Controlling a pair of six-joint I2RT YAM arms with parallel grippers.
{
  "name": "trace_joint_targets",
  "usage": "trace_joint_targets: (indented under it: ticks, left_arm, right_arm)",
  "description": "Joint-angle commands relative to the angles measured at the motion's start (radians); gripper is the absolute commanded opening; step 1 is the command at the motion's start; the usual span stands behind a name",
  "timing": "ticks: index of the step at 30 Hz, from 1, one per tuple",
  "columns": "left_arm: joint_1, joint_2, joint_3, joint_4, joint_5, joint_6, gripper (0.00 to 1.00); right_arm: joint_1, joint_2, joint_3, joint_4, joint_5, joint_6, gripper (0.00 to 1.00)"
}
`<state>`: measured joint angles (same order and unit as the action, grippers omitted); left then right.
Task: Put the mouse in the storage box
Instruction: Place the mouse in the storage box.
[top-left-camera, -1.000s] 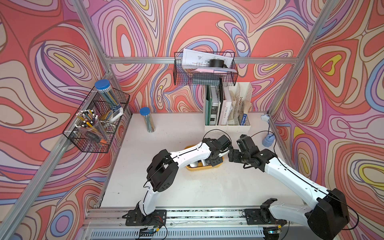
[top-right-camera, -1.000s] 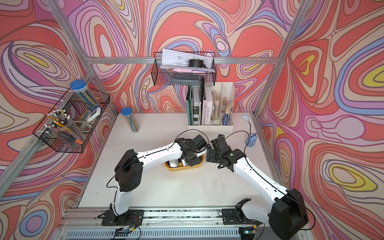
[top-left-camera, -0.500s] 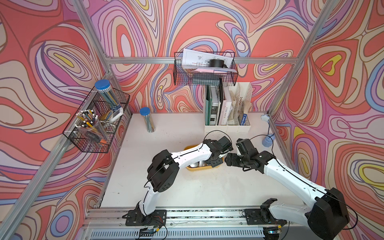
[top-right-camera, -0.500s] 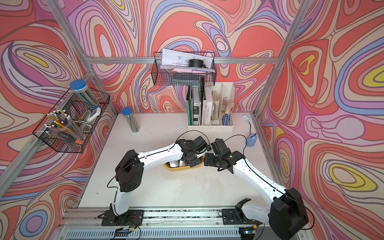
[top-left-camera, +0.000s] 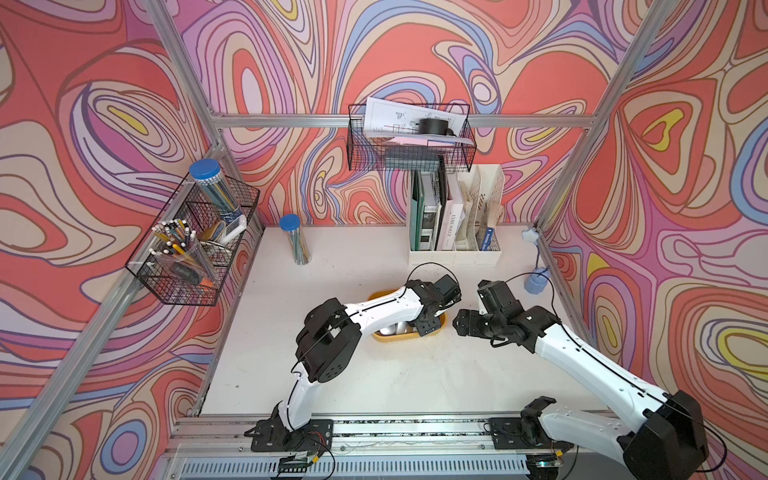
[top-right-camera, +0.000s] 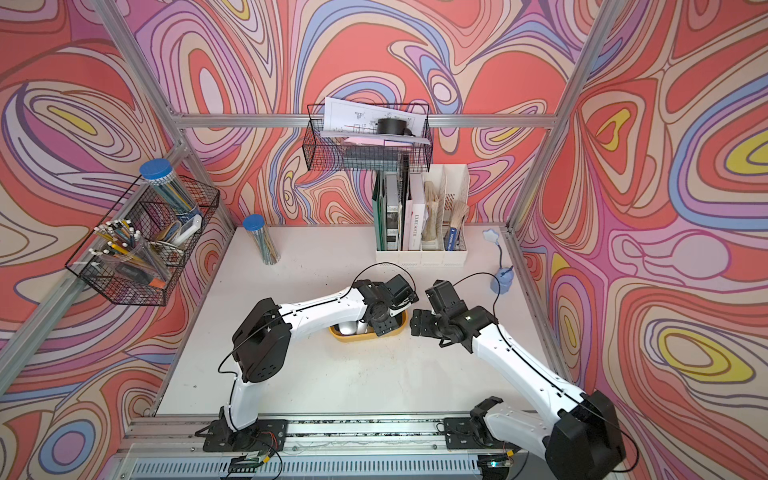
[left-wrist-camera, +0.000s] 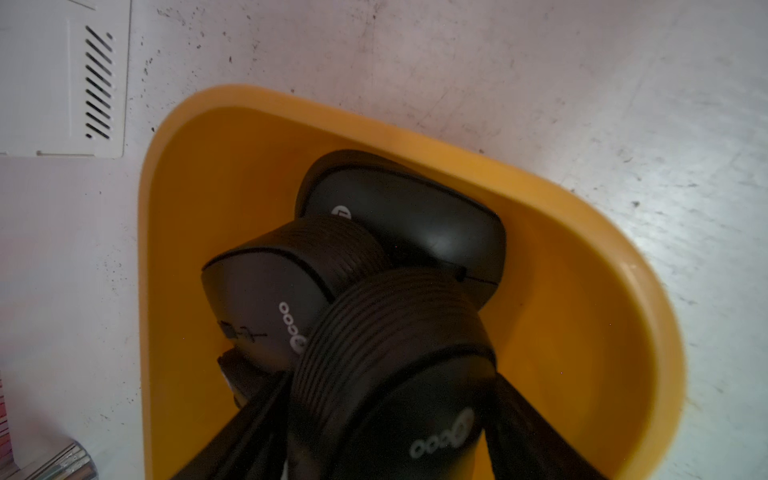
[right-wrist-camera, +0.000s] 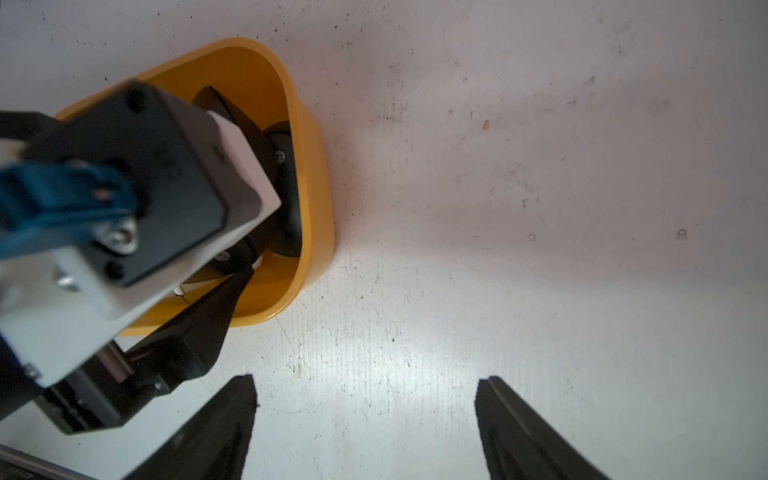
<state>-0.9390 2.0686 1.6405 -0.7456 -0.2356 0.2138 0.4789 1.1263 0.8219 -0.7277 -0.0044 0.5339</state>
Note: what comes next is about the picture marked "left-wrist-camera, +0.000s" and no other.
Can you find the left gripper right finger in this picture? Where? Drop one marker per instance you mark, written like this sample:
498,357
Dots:
523,445

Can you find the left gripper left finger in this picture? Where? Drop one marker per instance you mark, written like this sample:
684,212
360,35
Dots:
252,445

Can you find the black Lecoo mouse front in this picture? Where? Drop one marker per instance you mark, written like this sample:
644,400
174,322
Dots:
266,294

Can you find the black flower sticker mouse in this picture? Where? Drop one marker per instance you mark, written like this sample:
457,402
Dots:
248,382

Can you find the yellow storage box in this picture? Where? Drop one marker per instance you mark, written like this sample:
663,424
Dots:
581,324

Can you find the white file organizer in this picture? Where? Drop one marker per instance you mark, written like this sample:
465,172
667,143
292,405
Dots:
64,78

